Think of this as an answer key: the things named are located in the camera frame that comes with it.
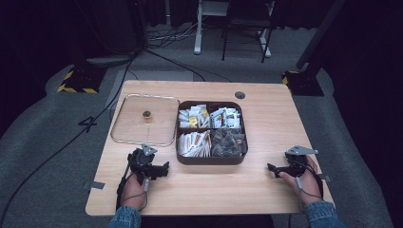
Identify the clear lid with gold knob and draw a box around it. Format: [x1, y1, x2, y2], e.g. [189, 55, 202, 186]
[109, 92, 181, 147]

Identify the black yellow striped stand base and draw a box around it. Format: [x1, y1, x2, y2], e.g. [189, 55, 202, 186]
[280, 69, 325, 97]
[57, 64, 107, 95]

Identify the pile of dark pyramid teabags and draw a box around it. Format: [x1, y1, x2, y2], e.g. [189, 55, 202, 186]
[210, 127, 248, 159]

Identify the long black floor cable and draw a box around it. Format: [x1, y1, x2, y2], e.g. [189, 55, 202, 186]
[0, 47, 234, 226]

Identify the pile of white yellow packets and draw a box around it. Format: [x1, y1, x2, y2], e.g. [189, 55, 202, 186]
[178, 104, 211, 129]

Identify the hand-held gripper cable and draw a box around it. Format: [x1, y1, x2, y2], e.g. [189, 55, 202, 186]
[115, 173, 151, 213]
[293, 160, 325, 213]

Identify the right hand-held gripper cable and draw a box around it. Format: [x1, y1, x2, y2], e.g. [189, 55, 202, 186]
[293, 160, 325, 213]

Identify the brown four-compartment box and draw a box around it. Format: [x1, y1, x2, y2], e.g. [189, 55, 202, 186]
[175, 100, 249, 166]

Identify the person's left hand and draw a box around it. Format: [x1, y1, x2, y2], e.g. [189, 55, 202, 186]
[121, 173, 150, 212]

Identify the person's right hand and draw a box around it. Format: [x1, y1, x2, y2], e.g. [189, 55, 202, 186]
[278, 155, 323, 206]

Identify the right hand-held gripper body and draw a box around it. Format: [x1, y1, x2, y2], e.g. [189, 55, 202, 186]
[282, 144, 319, 179]

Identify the pile of white orange sachets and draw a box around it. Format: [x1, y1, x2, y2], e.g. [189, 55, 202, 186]
[177, 129, 212, 159]

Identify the black metal chair frame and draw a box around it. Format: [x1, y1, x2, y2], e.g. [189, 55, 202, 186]
[221, 0, 276, 64]

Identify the white desk leg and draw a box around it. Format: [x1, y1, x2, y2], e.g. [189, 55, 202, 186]
[193, 0, 231, 56]

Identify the slanted dark metal pole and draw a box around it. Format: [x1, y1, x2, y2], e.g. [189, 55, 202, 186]
[295, 0, 347, 71]

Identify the pile of white red packets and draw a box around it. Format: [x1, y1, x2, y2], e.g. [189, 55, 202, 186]
[209, 106, 241, 129]

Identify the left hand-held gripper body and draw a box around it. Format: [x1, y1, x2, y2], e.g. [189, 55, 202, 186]
[127, 142, 163, 185]

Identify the left hand-held gripper cable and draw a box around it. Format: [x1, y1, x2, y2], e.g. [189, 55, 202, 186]
[115, 173, 151, 213]

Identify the bundle of floor cables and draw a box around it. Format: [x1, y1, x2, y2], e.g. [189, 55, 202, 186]
[145, 15, 210, 50]

